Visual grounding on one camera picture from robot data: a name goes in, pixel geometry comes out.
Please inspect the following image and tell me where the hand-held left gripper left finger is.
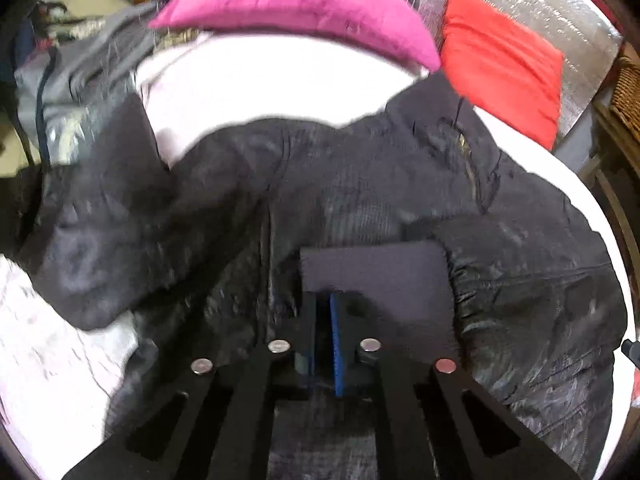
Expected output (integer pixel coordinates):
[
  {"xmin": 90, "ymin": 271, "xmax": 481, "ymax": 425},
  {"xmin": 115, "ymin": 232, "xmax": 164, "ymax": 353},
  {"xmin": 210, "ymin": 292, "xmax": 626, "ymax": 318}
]
[{"xmin": 62, "ymin": 290, "xmax": 331, "ymax": 480}]

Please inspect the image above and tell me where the white bed sheet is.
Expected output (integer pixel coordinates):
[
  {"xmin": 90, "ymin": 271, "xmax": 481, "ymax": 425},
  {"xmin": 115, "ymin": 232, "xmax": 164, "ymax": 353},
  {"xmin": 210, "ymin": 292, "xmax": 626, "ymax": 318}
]
[{"xmin": 0, "ymin": 30, "xmax": 626, "ymax": 480}]

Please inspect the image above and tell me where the pink pillow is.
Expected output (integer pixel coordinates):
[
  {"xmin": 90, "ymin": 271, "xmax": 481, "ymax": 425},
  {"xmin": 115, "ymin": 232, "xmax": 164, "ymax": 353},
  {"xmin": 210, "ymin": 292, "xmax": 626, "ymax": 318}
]
[{"xmin": 149, "ymin": 0, "xmax": 442, "ymax": 71}]

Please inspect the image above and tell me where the black jacket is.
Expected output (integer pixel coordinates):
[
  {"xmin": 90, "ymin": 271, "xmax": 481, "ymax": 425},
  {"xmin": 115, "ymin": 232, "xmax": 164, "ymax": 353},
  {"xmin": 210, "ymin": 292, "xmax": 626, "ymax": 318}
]
[{"xmin": 10, "ymin": 80, "xmax": 628, "ymax": 480}]

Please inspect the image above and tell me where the red pillow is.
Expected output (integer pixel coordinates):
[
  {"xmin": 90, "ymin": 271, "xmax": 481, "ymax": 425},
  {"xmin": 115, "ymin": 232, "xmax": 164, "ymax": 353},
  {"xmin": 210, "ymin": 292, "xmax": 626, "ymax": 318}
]
[{"xmin": 439, "ymin": 0, "xmax": 566, "ymax": 151}]

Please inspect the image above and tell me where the grey jacket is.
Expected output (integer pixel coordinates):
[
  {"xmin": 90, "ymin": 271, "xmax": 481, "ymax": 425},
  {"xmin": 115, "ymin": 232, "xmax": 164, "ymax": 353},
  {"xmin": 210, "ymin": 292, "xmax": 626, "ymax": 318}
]
[{"xmin": 15, "ymin": 1, "xmax": 163, "ymax": 163}]

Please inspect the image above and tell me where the wicker basket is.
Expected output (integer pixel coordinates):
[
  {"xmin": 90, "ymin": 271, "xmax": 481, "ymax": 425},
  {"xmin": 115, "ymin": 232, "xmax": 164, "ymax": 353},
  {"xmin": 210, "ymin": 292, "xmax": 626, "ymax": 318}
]
[{"xmin": 611, "ymin": 56, "xmax": 640, "ymax": 132}]

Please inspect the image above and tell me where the silver foil mat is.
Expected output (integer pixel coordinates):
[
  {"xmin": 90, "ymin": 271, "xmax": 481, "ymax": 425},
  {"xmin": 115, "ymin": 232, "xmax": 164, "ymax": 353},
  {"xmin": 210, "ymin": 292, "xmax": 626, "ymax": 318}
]
[{"xmin": 405, "ymin": 0, "xmax": 626, "ymax": 136}]

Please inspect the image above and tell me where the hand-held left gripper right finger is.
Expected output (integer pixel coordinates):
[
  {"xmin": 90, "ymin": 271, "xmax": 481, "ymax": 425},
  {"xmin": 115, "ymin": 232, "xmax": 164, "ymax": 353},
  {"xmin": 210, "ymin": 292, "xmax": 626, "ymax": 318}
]
[{"xmin": 330, "ymin": 291, "xmax": 582, "ymax": 480}]

